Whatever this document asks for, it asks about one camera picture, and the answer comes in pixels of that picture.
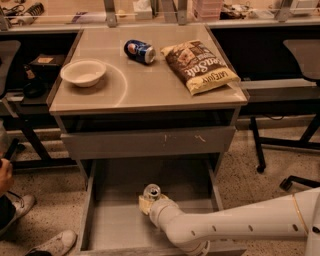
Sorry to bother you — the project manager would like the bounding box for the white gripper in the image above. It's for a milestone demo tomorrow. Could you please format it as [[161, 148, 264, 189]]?
[[139, 194, 182, 229]]

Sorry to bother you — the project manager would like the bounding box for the green white 7up can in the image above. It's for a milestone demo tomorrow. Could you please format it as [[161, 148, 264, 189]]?
[[143, 184, 161, 201]]

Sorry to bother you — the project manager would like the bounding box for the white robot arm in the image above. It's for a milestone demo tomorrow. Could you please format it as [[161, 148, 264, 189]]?
[[139, 184, 320, 256]]

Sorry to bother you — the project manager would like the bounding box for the open middle drawer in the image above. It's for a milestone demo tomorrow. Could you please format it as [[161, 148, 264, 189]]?
[[75, 158, 248, 256]]

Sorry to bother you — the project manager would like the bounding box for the closed top drawer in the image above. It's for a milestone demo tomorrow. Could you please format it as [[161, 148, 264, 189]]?
[[61, 126, 235, 160]]

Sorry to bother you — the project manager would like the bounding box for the grey drawer cabinet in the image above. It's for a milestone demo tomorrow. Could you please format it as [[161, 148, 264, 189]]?
[[45, 23, 250, 256]]

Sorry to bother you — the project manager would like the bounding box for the blue pepsi can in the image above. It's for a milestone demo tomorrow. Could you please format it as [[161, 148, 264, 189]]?
[[124, 40, 156, 65]]

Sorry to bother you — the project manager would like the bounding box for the person hand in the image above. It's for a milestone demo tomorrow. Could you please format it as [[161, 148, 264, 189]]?
[[0, 158, 14, 196]]

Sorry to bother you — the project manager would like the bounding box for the white sneaker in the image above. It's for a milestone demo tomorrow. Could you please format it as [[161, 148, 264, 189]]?
[[13, 195, 36, 219], [24, 230, 77, 256]]

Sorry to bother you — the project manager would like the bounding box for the person leg in jeans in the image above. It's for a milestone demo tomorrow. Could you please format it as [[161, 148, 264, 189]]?
[[0, 195, 16, 233]]

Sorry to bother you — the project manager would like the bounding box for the white paper bowl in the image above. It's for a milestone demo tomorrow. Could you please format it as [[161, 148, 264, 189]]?
[[60, 59, 106, 88]]

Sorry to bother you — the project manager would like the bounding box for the brown sea salt chip bag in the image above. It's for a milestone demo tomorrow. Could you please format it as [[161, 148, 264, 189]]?
[[161, 40, 240, 96]]

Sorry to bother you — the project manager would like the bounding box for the black box on shelf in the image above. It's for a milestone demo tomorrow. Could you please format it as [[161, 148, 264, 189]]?
[[29, 54, 65, 80]]

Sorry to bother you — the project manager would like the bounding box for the tissue box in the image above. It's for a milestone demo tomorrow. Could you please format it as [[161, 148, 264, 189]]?
[[133, 0, 153, 20]]

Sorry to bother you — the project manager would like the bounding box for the pink plastic basket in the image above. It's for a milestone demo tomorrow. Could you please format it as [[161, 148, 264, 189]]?
[[192, 0, 223, 21]]

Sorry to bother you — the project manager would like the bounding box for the black desk frame left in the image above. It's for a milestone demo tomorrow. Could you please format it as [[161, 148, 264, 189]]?
[[0, 96, 78, 173]]

